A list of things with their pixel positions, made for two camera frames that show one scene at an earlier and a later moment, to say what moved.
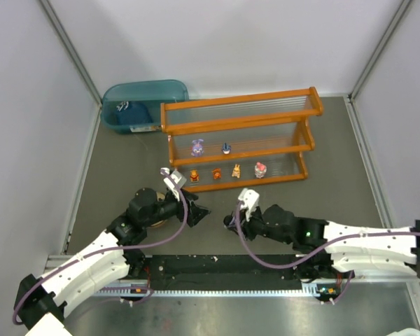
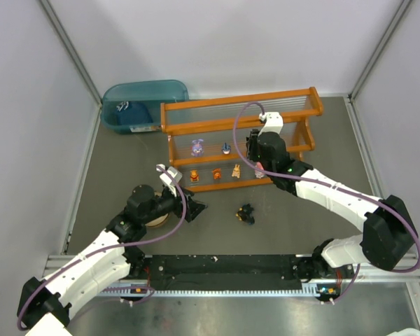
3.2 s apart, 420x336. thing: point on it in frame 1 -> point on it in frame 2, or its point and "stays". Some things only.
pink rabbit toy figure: (260, 170) stays
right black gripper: (241, 224) -> (251, 145)
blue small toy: (226, 149) stays
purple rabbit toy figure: (197, 149) stays
